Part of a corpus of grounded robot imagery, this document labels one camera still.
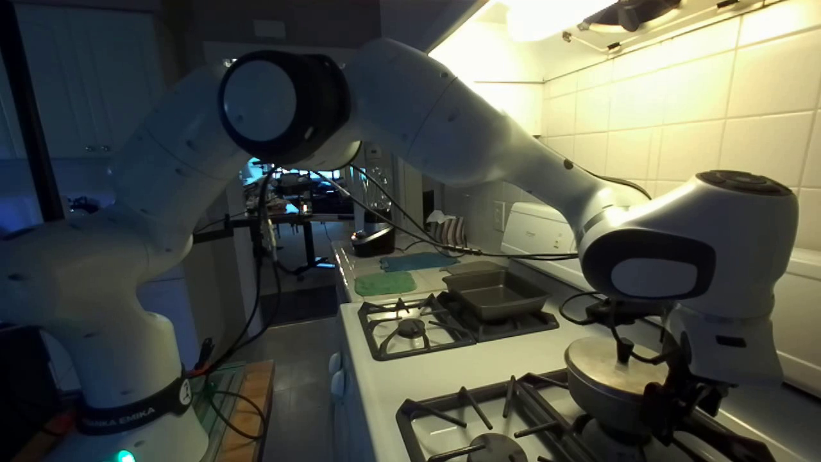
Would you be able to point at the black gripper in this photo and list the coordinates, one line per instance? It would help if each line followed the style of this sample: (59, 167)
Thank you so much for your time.
(697, 376)

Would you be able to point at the silver metal pot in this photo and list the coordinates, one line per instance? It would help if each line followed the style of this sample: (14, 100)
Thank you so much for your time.
(598, 407)

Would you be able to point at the silver lid with black knob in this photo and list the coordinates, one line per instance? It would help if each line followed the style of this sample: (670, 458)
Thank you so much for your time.
(598, 365)

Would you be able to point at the dark metal baking pan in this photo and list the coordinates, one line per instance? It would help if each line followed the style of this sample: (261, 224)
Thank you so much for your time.
(497, 296)

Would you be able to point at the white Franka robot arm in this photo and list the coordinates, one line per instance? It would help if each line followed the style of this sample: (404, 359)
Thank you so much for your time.
(478, 129)

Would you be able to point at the round black burner cap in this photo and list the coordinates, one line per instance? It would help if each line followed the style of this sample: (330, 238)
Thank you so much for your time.
(497, 449)
(411, 327)

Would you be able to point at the black stove grate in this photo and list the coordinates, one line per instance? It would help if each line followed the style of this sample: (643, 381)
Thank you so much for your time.
(401, 335)
(478, 412)

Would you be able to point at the white gas stove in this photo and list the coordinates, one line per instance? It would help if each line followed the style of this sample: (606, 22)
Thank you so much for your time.
(446, 372)

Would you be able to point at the dish rack with plates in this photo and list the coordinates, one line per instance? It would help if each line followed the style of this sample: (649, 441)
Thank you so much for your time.
(448, 228)

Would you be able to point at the blue mat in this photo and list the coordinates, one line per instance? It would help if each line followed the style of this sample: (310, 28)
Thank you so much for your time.
(415, 260)

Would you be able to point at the green mat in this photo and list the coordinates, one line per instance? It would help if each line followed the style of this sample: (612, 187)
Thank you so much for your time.
(386, 282)

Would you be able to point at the black appliance base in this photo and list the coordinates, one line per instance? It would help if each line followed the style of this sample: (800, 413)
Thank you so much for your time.
(374, 241)

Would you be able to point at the lit range hood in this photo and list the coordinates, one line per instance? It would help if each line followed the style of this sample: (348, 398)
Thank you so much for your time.
(547, 16)

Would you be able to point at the wooden board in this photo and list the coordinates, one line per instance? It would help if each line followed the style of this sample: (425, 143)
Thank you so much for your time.
(247, 412)

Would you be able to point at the black background table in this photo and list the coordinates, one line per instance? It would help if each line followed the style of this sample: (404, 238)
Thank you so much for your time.
(290, 219)

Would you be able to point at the bright window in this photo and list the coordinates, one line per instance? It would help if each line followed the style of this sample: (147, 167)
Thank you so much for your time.
(258, 170)

